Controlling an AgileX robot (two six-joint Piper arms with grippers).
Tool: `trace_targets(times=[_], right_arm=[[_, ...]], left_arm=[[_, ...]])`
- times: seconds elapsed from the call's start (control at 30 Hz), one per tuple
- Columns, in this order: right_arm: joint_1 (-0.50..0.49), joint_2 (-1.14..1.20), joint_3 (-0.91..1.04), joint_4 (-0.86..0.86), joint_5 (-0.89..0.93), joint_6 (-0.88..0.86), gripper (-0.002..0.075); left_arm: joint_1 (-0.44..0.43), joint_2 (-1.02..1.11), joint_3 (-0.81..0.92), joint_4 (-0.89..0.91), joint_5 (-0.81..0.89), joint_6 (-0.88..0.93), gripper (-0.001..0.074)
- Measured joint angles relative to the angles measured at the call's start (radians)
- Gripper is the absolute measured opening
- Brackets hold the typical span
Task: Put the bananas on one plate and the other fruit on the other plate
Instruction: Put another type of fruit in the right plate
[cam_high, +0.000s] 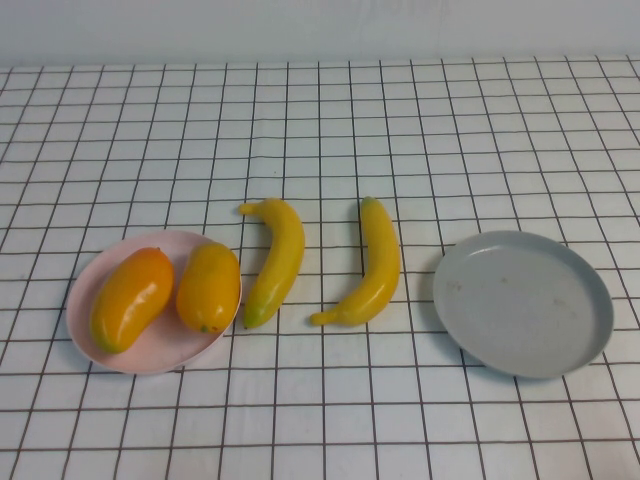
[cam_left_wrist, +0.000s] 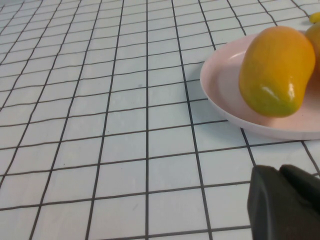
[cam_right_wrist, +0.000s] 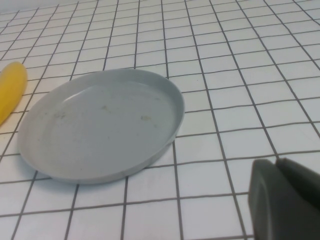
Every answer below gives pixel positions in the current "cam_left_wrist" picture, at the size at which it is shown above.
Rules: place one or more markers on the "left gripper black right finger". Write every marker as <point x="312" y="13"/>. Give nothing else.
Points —
<point x="302" y="185"/>

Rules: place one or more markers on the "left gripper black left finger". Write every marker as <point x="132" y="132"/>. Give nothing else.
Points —
<point x="275" y="212"/>

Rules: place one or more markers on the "orange mango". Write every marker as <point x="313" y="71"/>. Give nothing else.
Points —
<point x="275" y="70"/>

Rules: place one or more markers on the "yellow mango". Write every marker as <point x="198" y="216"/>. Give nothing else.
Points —
<point x="315" y="45"/>

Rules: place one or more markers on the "yellow banana with green end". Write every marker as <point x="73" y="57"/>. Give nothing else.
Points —
<point x="315" y="18"/>

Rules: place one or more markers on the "pink round plate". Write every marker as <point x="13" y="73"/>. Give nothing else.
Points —
<point x="225" y="82"/>

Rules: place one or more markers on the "white grid tablecloth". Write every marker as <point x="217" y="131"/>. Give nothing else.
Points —
<point x="125" y="125"/>

